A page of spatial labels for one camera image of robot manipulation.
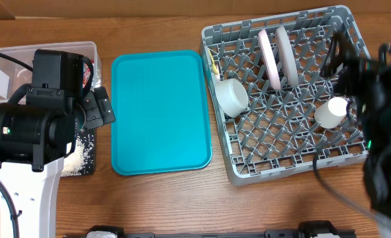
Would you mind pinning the white plate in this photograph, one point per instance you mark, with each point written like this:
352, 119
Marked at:
269, 59

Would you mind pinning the grey dishwasher rack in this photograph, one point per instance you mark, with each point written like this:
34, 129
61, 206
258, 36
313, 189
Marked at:
276, 135

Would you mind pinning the grey bowl with rice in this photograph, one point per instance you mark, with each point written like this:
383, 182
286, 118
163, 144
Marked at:
232, 97

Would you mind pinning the foil wrapper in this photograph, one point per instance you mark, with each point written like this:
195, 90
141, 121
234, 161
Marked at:
97, 78

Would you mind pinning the pile of white rice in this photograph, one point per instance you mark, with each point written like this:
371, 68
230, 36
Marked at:
79, 155

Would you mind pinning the teal serving tray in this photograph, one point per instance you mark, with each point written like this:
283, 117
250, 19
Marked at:
160, 104

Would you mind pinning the white plastic fork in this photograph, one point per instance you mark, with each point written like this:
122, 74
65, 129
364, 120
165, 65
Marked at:
217, 76

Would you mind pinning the small red sauce packet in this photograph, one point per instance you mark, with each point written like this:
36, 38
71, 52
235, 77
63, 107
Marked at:
86, 76

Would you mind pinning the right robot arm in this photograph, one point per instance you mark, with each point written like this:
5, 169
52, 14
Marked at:
368, 81

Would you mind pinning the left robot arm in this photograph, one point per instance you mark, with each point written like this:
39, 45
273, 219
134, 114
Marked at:
35, 138

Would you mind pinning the white plastic cup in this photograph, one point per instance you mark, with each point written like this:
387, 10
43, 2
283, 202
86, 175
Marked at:
331, 113

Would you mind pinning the yellow plastic spoon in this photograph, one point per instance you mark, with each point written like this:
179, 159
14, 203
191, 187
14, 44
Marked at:
214, 66

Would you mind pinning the clear plastic bin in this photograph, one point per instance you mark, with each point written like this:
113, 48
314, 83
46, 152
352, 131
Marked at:
12, 75

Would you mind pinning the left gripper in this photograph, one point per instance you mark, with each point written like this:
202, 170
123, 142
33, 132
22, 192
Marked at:
99, 108

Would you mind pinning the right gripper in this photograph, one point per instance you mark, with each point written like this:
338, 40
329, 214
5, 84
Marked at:
355, 65

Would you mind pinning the grey deep plate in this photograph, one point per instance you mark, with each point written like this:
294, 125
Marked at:
286, 56

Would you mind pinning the black plastic tray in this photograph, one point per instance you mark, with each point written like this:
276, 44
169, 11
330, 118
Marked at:
88, 155

